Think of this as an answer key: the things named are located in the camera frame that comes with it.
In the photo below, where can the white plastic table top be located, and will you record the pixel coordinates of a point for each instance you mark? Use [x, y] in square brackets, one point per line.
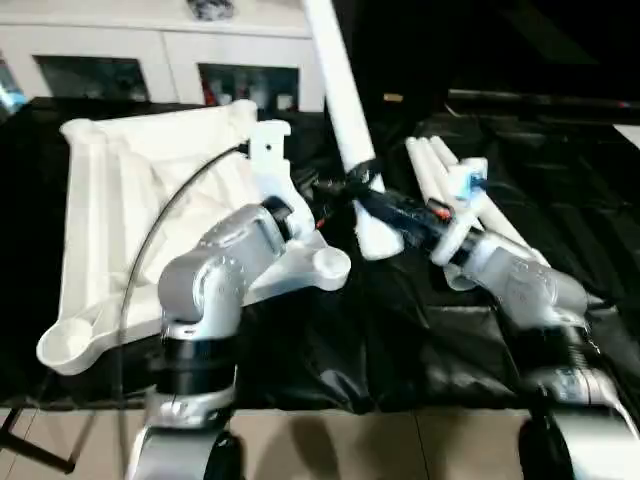
[115, 175]

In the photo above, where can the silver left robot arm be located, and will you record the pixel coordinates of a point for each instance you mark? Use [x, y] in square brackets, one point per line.
[210, 270]

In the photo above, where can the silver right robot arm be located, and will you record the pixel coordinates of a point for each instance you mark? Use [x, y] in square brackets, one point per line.
[535, 285]

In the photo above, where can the small gold label plate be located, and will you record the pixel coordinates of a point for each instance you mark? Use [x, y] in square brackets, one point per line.
[393, 96]

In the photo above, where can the plain white cup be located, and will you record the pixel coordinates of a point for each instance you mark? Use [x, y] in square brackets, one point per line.
[286, 101]

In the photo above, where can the black work mat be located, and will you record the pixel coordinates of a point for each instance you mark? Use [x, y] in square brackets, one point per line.
[400, 325]

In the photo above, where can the black speaker cabinet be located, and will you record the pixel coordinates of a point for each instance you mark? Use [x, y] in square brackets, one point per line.
[405, 45]

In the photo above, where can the red bottle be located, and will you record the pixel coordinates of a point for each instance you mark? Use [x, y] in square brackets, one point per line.
[216, 90]

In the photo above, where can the black flat monitor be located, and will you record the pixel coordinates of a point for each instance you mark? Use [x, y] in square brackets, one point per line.
[540, 97]

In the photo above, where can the grey crumpled object on cabinet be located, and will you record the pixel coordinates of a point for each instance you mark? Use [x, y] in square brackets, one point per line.
[210, 7]

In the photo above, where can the white board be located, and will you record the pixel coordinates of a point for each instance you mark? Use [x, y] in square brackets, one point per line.
[631, 137]

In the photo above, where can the white sideboard cabinet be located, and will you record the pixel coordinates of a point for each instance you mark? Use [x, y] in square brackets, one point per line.
[150, 45]

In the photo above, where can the blue and white box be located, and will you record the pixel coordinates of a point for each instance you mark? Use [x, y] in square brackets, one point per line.
[10, 95]

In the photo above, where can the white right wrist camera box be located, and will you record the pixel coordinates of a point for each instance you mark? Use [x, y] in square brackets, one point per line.
[467, 172]

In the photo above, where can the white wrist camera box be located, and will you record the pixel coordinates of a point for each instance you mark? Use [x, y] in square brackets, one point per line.
[467, 172]
[270, 145]

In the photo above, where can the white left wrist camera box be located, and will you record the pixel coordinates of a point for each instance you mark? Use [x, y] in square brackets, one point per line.
[270, 145]

